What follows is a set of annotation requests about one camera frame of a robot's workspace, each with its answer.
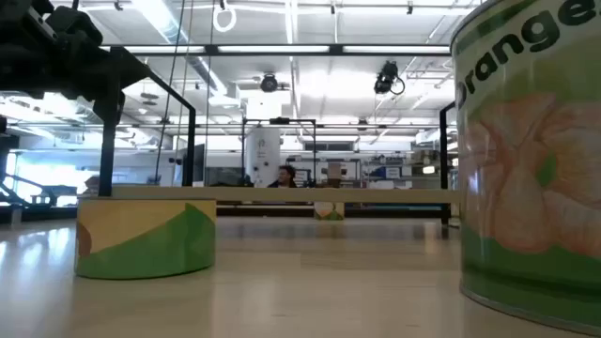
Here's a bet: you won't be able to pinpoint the black overhead camera with cable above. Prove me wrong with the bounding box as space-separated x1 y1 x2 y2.
373 59 406 97

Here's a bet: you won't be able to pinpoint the white cylindrical tank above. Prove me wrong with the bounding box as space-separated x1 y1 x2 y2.
244 126 282 187

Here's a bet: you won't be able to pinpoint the black overhead rig beam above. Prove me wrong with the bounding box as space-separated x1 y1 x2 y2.
100 43 453 57

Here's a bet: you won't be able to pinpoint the white green label tin can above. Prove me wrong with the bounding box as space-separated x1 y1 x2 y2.
313 201 346 222

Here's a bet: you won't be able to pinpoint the person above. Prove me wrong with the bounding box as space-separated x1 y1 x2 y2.
267 163 300 189

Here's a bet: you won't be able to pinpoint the yellow green label tin can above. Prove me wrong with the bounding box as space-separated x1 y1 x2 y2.
73 196 218 282

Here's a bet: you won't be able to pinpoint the large mandarin oranges can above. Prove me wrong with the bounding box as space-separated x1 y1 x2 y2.
449 0 601 337

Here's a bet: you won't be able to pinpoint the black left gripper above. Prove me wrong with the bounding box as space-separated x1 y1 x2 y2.
27 0 152 126

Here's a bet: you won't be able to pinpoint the white cable loop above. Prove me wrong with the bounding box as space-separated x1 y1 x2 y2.
211 0 239 34

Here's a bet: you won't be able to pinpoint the black table frame rails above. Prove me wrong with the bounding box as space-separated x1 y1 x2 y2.
0 204 452 224

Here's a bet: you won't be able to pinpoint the clear rectangular tray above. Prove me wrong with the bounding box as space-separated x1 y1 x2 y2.
97 46 464 226

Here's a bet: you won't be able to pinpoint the round black ceiling fixture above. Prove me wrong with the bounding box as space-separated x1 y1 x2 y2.
259 72 281 94

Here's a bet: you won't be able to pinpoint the black metal station frame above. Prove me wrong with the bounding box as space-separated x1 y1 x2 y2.
241 116 318 188

